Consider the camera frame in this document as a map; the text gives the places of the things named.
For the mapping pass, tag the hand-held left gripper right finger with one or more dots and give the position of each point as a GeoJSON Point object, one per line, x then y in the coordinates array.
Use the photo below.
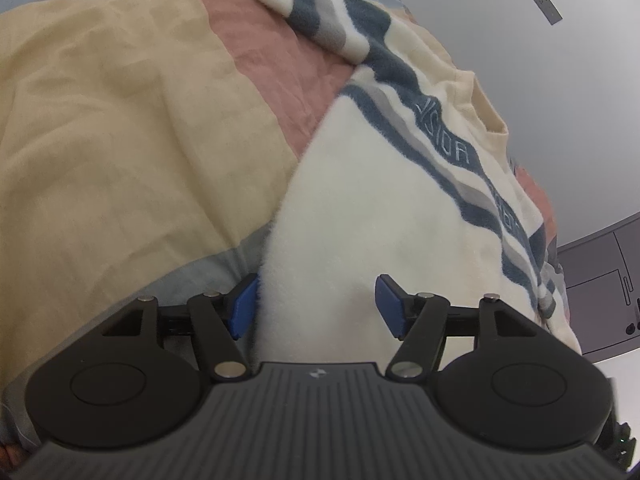
{"type": "Point", "coordinates": [392, 305]}

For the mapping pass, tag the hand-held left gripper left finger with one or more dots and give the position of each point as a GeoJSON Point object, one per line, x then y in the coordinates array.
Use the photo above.
{"type": "Point", "coordinates": [245, 305]}

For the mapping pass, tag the cream sweater with blue stripes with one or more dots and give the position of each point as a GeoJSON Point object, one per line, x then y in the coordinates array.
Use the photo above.
{"type": "Point", "coordinates": [375, 210]}

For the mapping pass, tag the grey door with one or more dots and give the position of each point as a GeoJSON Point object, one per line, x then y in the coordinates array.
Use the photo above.
{"type": "Point", "coordinates": [600, 270]}

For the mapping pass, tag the plaid patchwork quilt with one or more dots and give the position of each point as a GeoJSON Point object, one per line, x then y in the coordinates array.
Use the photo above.
{"type": "Point", "coordinates": [125, 135]}

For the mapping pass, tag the person's grey clothing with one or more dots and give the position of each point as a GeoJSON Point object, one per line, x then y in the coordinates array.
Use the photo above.
{"type": "Point", "coordinates": [12, 415]}

